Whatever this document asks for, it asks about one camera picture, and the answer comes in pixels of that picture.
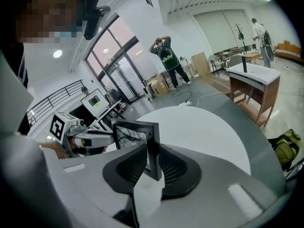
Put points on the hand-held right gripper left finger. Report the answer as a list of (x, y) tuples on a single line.
[(90, 186)]

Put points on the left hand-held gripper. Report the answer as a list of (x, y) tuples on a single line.
[(59, 127)]

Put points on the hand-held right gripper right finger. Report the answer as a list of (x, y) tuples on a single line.
[(213, 189)]

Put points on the person's left forearm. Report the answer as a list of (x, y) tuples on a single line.
[(51, 148)]

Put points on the white round table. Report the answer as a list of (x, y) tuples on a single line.
[(202, 132)]

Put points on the person's left hand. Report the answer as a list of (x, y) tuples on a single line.
[(77, 145)]

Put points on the white appliance box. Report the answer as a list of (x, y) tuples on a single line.
[(95, 102)]

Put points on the black mezzanine railing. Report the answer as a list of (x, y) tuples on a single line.
[(54, 101)]

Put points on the grey suitcase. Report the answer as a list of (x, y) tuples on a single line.
[(149, 91)]

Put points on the cardboard box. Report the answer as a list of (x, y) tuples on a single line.
[(160, 84)]

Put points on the green backpack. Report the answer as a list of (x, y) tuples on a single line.
[(285, 148)]

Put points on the white power strip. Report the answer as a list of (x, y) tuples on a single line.
[(185, 103)]

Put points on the round ceiling light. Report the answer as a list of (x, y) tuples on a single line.
[(57, 53)]

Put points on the teal hair cap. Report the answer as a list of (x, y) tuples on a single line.
[(67, 34)]

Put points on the white-topped wooden desk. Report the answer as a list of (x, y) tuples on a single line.
[(254, 79)]

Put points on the leaning wooden board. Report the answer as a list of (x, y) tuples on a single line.
[(201, 64)]

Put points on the grey dining chair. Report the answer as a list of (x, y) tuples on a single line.
[(234, 60), (216, 63)]

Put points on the black cylinder stand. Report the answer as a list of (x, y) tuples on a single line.
[(244, 64)]

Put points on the person's head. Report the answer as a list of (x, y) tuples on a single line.
[(47, 11)]

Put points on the black coat rack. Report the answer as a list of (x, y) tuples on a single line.
[(240, 34)]

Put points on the orange sofa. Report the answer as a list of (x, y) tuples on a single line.
[(288, 51)]

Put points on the white roller blind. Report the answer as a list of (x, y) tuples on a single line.
[(221, 30)]

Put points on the large glass window wall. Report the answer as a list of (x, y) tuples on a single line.
[(118, 63)]

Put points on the black head camera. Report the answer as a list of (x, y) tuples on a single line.
[(95, 18)]

